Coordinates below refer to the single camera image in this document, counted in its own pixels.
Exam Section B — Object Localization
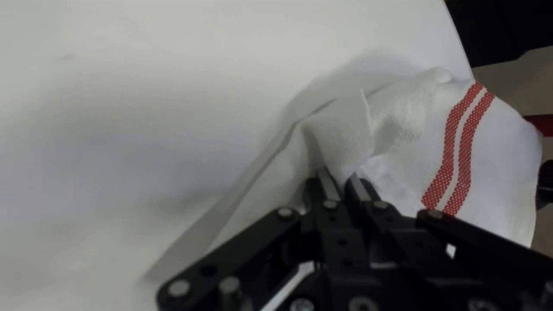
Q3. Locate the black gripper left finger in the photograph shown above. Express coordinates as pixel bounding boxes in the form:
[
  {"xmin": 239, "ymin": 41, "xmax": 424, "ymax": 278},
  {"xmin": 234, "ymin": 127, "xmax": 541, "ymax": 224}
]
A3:
[{"xmin": 156, "ymin": 165, "xmax": 374, "ymax": 311}]

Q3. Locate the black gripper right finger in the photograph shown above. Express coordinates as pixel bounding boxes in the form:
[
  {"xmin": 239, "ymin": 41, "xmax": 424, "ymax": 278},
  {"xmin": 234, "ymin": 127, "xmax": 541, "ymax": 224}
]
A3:
[{"xmin": 344, "ymin": 172, "xmax": 553, "ymax": 311}]

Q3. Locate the white towel with red stripes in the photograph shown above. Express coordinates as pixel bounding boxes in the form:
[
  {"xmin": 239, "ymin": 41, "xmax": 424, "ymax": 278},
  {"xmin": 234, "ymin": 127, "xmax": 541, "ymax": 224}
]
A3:
[{"xmin": 137, "ymin": 65, "xmax": 545, "ymax": 285}]

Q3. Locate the brown cardboard piece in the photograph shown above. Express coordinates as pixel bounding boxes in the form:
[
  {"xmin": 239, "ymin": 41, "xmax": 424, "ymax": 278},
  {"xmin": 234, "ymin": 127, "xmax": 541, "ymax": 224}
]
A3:
[{"xmin": 472, "ymin": 44, "xmax": 553, "ymax": 117}]

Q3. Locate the black bulky object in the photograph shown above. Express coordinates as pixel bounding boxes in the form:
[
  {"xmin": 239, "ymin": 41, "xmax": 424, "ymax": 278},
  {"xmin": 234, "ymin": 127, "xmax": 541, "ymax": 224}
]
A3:
[{"xmin": 445, "ymin": 0, "xmax": 553, "ymax": 69}]

